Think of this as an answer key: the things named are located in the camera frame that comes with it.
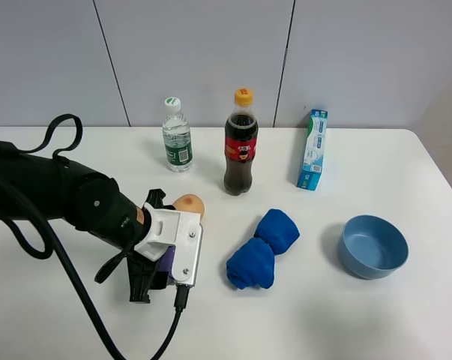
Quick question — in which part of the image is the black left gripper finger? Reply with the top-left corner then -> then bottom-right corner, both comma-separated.
127,254 -> 162,303

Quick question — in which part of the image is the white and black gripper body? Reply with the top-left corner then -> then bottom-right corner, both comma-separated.
127,203 -> 203,287

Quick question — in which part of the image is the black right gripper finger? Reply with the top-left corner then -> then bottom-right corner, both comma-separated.
147,188 -> 175,210

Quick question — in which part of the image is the purple lidded round container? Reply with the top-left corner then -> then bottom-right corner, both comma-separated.
158,246 -> 175,274

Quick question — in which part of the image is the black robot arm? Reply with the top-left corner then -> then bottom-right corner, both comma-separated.
0,114 -> 203,303

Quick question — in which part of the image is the tan egg-shaped ball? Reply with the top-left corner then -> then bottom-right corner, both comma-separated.
172,193 -> 205,218

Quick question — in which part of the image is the clear water bottle green label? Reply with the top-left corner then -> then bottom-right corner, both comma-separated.
162,97 -> 193,173

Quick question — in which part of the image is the blue rolled cloth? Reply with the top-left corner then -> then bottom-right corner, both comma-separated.
226,208 -> 300,290

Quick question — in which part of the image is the cola bottle yellow cap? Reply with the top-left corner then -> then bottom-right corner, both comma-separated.
223,88 -> 259,196

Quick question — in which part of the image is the blue toothpaste box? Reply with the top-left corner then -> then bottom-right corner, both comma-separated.
296,109 -> 328,191

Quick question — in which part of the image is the blue plastic bowl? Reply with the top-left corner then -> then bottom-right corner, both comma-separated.
337,214 -> 409,280

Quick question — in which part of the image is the black cable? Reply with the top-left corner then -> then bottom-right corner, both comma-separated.
0,164 -> 192,360

